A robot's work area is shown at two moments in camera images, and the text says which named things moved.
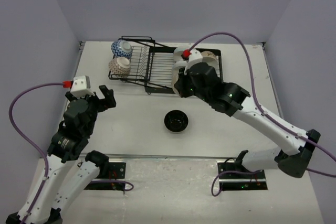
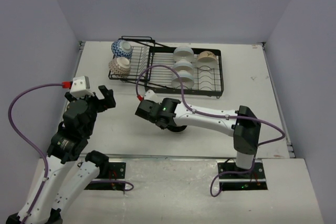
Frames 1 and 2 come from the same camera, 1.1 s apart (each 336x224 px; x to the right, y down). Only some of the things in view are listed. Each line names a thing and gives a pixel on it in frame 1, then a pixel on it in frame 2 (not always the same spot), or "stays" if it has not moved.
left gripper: x=108 y=102 stays
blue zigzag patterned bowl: x=122 y=48 stays
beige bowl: x=208 y=56 stays
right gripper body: x=187 y=88 to x=161 y=127
